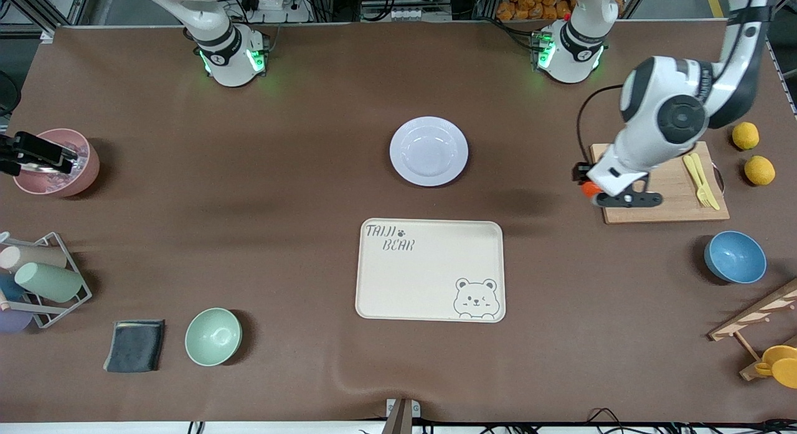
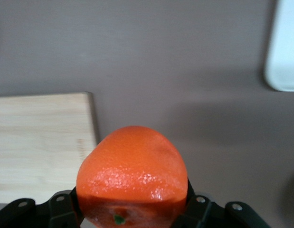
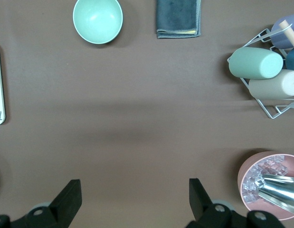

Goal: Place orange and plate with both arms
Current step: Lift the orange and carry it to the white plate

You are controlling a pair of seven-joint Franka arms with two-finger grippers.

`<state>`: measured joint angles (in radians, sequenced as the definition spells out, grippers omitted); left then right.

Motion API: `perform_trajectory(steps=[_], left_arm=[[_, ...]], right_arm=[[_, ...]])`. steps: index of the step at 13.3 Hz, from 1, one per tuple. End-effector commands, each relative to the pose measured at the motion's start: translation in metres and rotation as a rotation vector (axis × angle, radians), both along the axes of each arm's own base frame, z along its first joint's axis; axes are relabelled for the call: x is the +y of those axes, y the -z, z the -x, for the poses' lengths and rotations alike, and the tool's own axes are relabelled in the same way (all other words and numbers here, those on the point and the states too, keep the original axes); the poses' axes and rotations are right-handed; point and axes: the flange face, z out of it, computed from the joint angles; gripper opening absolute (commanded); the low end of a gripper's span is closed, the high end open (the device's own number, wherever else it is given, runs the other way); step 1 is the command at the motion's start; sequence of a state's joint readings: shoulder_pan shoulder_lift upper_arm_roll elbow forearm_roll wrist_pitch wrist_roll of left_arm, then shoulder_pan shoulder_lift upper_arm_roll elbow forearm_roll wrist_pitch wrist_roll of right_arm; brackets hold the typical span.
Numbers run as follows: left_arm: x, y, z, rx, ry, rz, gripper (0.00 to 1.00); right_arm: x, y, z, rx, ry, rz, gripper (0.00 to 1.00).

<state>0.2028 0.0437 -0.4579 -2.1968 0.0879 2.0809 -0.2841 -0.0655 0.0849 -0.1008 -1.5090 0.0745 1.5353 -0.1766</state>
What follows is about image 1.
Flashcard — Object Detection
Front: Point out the wooden peg rack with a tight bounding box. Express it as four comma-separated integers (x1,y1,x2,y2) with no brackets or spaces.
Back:
708,278,797,382

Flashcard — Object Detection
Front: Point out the yellow plastic fork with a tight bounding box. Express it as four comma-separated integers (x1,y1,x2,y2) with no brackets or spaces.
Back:
683,155,710,207

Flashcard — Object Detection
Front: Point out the pale green cup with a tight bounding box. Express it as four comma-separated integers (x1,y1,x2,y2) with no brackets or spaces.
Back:
14,262,84,303

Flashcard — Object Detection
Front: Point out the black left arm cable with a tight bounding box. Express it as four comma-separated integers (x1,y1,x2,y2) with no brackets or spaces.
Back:
576,83,625,167

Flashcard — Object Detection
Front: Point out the wooden cutting board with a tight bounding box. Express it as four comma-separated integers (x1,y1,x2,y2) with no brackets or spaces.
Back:
590,141,730,225

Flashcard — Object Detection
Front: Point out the yellow lemon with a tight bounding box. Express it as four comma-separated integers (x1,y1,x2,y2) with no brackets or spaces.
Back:
744,155,776,186
732,121,760,151

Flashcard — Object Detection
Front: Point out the blue bowl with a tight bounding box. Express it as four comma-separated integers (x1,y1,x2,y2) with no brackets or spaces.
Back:
704,230,767,285

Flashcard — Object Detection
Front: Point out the light green bowl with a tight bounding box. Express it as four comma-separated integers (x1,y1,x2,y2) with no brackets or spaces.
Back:
185,308,242,367

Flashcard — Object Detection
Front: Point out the blue cup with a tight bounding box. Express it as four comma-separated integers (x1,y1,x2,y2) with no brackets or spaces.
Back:
0,273,26,303

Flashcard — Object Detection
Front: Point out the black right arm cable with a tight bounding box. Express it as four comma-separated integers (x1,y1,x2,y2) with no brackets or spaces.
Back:
0,68,23,118

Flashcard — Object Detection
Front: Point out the pink bowl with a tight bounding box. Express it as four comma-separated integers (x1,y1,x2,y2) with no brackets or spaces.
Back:
12,128,100,198

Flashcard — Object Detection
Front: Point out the cream tray with bear print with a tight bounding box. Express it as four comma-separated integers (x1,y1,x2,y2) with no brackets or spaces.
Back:
355,219,506,323

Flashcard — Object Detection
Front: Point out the folded dark grey cloth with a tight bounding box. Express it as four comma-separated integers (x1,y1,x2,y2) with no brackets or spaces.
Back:
103,319,166,374

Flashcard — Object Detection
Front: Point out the white round plate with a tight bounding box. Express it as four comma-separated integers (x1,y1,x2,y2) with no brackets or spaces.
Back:
390,116,469,187

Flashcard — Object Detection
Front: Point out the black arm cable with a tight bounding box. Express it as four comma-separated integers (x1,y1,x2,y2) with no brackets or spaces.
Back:
0,68,23,118
576,83,625,167

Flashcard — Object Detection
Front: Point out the yellow plastic fork and knife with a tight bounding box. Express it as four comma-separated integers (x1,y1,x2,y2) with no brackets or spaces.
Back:
691,153,721,211

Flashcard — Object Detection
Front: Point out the bag of orange fruit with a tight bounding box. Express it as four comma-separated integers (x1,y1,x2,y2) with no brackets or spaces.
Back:
496,0,577,22

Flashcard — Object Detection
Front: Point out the beige cup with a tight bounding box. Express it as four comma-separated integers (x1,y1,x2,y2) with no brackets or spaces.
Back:
0,245,67,271

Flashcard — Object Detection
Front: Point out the yellow cup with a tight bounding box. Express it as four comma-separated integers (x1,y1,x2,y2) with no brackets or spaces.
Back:
755,345,797,377
771,357,797,389

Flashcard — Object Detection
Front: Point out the white power strip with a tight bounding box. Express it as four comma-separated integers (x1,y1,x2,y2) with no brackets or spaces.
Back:
240,0,312,22

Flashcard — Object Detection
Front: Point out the purple cup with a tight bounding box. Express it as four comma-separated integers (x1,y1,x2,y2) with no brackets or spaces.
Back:
0,309,33,334

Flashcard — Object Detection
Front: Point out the grey wire cup rack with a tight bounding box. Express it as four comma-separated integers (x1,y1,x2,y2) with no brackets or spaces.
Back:
0,232,93,329

